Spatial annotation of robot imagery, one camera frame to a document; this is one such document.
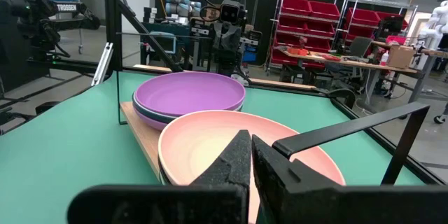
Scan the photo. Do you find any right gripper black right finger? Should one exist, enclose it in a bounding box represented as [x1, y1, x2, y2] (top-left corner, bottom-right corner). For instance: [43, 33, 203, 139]
[251, 134, 448, 224]

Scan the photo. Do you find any cardboard box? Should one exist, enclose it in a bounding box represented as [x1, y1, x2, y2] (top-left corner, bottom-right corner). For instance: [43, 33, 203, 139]
[386, 44, 417, 70]

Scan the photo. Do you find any dark teal plate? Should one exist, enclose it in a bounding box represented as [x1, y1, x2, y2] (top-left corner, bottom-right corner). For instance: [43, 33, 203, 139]
[132, 94, 176, 124]

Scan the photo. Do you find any metal rack with red bins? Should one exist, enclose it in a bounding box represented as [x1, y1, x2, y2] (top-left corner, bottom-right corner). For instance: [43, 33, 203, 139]
[268, 0, 348, 74]
[344, 0, 419, 45]

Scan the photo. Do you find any teal-framed tablet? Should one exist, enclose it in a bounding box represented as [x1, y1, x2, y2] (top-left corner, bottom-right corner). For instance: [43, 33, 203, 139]
[149, 30, 179, 56]

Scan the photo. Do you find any purple plate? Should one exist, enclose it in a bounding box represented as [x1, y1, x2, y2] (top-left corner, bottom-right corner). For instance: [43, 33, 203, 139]
[136, 110, 169, 132]
[134, 71, 246, 117]

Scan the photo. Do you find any pink plate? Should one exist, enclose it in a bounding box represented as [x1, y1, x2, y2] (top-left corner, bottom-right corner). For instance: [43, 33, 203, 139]
[157, 109, 347, 224]

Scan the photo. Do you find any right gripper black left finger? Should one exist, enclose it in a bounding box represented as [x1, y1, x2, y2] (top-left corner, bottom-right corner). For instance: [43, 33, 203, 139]
[66, 129, 252, 224]

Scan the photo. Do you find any light grey plate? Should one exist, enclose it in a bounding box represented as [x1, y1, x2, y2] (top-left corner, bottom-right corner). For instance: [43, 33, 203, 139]
[132, 90, 246, 122]

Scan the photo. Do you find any white robot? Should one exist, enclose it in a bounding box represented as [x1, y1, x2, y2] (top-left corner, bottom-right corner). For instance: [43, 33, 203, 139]
[418, 0, 448, 52]

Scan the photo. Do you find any green table mat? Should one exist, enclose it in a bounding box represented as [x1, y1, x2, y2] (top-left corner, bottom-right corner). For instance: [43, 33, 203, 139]
[0, 71, 446, 224]

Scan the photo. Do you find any blue crate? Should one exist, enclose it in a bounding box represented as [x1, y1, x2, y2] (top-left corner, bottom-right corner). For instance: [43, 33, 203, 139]
[242, 47, 259, 64]

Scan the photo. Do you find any wooden workbench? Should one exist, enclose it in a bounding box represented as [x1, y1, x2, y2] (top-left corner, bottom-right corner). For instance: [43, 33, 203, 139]
[279, 47, 433, 113]

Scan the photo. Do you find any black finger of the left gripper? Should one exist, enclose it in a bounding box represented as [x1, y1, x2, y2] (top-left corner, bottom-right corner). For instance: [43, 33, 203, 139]
[227, 24, 242, 52]
[213, 24, 229, 52]

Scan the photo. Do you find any wooden shelf with black legs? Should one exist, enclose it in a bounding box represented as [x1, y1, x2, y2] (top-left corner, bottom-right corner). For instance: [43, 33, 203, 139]
[115, 31, 431, 186]

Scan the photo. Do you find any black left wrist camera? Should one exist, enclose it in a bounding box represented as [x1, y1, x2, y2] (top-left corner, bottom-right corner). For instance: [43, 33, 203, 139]
[219, 0, 245, 25]

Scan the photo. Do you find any silver metal bracket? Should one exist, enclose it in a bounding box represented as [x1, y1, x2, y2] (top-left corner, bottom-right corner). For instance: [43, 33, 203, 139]
[91, 41, 115, 87]

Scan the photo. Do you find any black office chair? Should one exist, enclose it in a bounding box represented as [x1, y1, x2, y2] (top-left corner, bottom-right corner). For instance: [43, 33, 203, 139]
[344, 36, 375, 78]

